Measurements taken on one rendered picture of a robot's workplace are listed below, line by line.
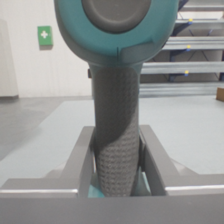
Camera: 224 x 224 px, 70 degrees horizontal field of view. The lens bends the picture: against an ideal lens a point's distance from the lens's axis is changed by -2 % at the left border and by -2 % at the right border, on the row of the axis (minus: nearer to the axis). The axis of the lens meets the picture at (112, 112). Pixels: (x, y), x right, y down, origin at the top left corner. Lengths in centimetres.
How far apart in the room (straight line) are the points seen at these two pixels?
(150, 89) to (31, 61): 335
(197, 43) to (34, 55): 408
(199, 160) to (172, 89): 355
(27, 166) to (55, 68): 466
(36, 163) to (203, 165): 30
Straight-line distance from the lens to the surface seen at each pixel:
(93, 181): 17
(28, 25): 529
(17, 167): 35
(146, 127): 16
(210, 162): 35
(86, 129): 15
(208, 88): 417
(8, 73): 515
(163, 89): 381
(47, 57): 502
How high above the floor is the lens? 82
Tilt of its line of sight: 16 degrees down
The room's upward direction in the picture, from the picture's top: 2 degrees counter-clockwise
